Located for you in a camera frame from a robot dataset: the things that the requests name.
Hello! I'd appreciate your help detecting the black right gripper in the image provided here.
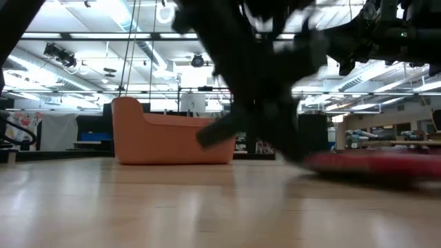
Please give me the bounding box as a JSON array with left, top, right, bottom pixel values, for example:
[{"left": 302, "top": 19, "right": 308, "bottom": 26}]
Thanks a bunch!
[{"left": 325, "top": 12, "right": 391, "bottom": 77}]

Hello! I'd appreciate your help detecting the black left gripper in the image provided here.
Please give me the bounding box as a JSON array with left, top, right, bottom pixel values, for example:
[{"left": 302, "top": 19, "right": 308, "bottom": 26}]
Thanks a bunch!
[{"left": 171, "top": 0, "right": 329, "bottom": 163}]

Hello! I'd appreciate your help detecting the black monitor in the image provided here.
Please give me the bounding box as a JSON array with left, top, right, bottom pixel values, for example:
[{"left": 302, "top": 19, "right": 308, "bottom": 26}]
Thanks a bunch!
[{"left": 75, "top": 103, "right": 114, "bottom": 134}]

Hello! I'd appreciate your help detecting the plain white cloth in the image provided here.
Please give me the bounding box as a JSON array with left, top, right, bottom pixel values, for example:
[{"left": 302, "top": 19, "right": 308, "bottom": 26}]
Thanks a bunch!
[{"left": 40, "top": 113, "right": 79, "bottom": 152}]

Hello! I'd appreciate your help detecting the black metal stand frame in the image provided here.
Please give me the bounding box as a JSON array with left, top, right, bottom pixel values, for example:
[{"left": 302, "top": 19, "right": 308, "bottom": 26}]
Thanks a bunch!
[{"left": 176, "top": 85, "right": 233, "bottom": 114}]

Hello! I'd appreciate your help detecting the orange plastic basket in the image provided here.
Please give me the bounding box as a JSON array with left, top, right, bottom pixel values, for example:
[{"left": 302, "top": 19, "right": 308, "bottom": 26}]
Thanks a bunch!
[{"left": 110, "top": 96, "right": 238, "bottom": 165}]

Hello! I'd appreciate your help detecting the blue box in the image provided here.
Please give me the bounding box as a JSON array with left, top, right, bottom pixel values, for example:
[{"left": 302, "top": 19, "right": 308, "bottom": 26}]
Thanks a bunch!
[{"left": 80, "top": 132, "right": 113, "bottom": 142}]

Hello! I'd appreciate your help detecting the brown white patterned cloth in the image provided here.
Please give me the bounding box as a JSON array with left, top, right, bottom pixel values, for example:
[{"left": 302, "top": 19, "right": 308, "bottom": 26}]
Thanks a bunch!
[{"left": 255, "top": 139, "right": 276, "bottom": 155}]

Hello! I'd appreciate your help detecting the white cable loop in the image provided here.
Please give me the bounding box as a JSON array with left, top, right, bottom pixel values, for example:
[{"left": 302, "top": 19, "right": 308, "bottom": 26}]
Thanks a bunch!
[{"left": 155, "top": 2, "right": 176, "bottom": 25}]

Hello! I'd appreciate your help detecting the round black ceiling lamp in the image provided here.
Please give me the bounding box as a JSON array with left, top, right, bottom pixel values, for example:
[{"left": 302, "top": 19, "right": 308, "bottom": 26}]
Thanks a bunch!
[{"left": 190, "top": 52, "right": 205, "bottom": 68}]

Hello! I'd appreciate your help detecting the black cabinet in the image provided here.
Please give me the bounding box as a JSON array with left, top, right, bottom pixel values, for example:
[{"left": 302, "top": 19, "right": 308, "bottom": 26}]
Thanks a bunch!
[{"left": 298, "top": 113, "right": 329, "bottom": 155}]

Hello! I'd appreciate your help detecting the black ceiling camera cluster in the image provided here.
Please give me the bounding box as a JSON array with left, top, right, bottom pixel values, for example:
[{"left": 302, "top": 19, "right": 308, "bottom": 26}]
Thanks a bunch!
[{"left": 43, "top": 43, "right": 79, "bottom": 69}]

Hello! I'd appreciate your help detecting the tan hanging cable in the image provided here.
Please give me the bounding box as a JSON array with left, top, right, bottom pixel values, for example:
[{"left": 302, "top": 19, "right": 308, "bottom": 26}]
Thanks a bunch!
[{"left": 125, "top": 0, "right": 142, "bottom": 96}]

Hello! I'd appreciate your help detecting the thin dark hanging cable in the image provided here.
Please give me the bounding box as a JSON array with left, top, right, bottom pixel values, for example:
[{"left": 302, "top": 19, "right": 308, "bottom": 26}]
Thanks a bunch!
[{"left": 148, "top": 0, "right": 158, "bottom": 101}]

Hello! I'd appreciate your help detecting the wooden workbench with clutter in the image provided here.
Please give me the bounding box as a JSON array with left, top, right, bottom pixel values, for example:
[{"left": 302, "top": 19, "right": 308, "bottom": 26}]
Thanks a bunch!
[{"left": 344, "top": 129, "right": 441, "bottom": 152}]

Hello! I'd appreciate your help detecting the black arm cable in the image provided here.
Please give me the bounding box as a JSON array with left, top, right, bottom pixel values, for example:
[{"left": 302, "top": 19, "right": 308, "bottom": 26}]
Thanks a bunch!
[{"left": 0, "top": 116, "right": 38, "bottom": 147}]

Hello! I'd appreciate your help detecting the wooden post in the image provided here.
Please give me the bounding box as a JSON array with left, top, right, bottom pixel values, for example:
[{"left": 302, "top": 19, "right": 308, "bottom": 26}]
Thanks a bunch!
[{"left": 335, "top": 120, "right": 348, "bottom": 152}]

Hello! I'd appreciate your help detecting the floral white cloth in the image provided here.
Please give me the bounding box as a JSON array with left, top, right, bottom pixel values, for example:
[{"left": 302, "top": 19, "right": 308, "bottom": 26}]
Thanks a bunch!
[{"left": 5, "top": 112, "right": 45, "bottom": 152}]

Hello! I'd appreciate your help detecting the red popcorn bag clear wrap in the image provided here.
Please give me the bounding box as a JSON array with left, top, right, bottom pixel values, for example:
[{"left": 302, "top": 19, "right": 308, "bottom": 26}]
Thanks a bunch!
[{"left": 302, "top": 150, "right": 441, "bottom": 180}]

